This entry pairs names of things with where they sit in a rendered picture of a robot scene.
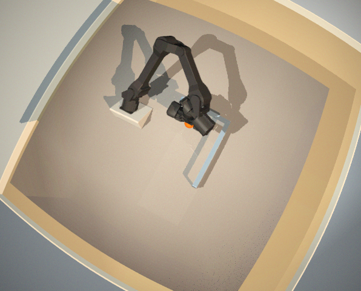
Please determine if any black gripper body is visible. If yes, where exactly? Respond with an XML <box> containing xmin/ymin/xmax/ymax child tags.
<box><xmin>166</xmin><ymin>101</ymin><xmax>193</xmax><ymax>125</ymax></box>

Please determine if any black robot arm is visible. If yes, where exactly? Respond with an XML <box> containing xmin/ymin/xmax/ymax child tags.
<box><xmin>120</xmin><ymin>36</ymin><xmax>216</xmax><ymax>136</ymax></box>

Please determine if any clear l-shaped low wall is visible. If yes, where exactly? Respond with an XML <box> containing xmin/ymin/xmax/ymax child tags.
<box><xmin>208</xmin><ymin>115</ymin><xmax>224</xmax><ymax>127</ymax></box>

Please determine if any clear low corner wall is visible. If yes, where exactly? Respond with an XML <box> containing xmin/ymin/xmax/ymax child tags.
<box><xmin>192</xmin><ymin>110</ymin><xmax>231</xmax><ymax>188</ymax></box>

